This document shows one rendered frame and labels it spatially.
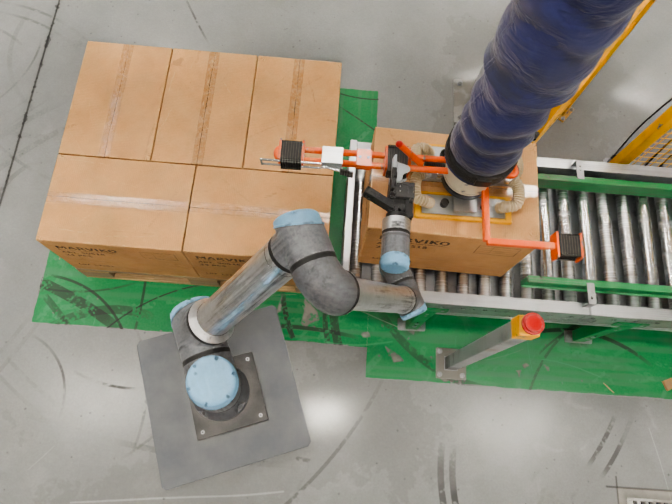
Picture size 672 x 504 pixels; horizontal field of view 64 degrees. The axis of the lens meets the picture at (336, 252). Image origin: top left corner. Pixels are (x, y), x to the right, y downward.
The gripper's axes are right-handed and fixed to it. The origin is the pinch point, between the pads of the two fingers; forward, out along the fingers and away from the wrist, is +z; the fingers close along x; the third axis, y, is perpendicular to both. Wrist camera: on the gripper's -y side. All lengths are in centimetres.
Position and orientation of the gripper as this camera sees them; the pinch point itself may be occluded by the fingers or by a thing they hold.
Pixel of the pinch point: (392, 162)
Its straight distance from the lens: 180.9
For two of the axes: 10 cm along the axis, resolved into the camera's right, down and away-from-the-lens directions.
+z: 0.7, -9.5, 3.1
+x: 0.2, -3.1, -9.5
